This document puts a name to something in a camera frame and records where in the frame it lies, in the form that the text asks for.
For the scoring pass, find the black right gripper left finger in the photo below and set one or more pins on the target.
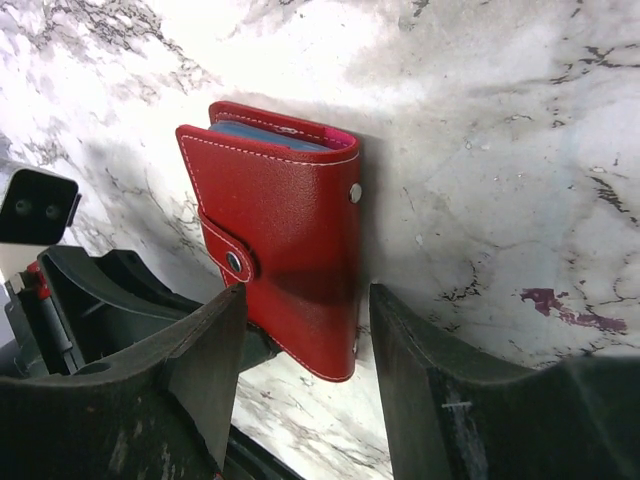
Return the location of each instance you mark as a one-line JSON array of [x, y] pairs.
[[159, 409]]

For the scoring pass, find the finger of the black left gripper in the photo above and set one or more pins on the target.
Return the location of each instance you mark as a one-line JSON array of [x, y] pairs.
[[258, 348]]

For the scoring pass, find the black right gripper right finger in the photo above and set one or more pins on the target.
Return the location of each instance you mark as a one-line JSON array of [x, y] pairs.
[[452, 411]]

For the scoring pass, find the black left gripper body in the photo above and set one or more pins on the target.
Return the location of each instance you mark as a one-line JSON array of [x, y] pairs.
[[95, 317]]

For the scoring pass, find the red leather card holder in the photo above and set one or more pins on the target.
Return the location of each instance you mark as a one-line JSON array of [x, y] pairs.
[[278, 202]]

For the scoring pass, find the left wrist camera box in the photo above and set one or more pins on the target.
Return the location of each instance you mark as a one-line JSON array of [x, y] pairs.
[[36, 207]]

